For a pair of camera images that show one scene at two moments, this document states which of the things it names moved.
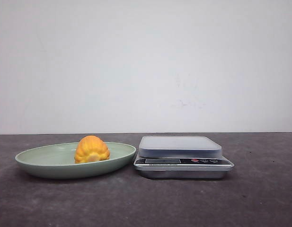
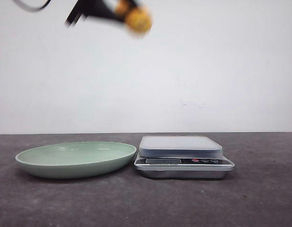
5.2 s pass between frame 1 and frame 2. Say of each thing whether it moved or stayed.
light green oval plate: stayed
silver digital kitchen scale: stayed
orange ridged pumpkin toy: moved
